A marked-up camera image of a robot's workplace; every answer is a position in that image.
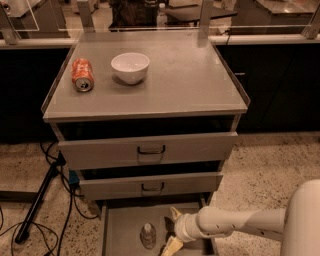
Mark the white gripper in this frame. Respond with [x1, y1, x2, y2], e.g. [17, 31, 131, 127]
[161, 207, 201, 256]

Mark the clear plastic water bottle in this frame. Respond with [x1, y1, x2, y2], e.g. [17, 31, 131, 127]
[140, 223, 156, 250]

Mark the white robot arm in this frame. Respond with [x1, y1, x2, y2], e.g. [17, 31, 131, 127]
[161, 179, 320, 256]

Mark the grey bottom drawer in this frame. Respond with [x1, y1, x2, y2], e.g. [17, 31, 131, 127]
[101, 198, 206, 256]

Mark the grey drawer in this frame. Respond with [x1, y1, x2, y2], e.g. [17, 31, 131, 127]
[101, 198, 206, 256]
[80, 172, 222, 200]
[59, 132, 238, 170]

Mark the grey middle drawer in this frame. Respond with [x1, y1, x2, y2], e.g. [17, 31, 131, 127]
[80, 172, 222, 200]

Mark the grey top drawer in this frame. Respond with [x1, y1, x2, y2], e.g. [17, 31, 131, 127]
[59, 132, 238, 170]

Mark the grey drawer cabinet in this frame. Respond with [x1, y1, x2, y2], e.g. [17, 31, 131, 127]
[41, 29, 252, 214]

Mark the black thermos bottle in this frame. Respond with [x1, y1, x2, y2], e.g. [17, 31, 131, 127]
[144, 0, 158, 26]

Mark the black tripod leg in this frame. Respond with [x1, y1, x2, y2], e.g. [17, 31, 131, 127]
[14, 152, 65, 244]

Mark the white ceramic bowl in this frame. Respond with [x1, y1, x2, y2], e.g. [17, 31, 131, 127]
[111, 52, 150, 84]

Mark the orange soda can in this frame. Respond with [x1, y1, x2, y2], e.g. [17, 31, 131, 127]
[71, 58, 94, 92]

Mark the dark background table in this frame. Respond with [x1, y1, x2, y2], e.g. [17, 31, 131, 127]
[165, 4, 237, 26]

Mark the person in dark clothes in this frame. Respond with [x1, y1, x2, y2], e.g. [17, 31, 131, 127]
[108, 0, 150, 28]

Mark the clear acrylic barrier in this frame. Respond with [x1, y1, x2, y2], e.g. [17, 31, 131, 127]
[1, 0, 320, 46]

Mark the black middle drawer handle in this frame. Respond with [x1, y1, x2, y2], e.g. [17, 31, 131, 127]
[141, 182, 164, 192]

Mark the black drawer handle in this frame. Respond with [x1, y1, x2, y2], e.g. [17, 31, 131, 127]
[141, 182, 164, 192]
[137, 145, 166, 155]

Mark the black top drawer handle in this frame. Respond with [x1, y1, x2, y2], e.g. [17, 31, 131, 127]
[137, 145, 166, 155]

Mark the black floor cable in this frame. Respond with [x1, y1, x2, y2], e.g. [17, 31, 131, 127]
[0, 139, 100, 256]

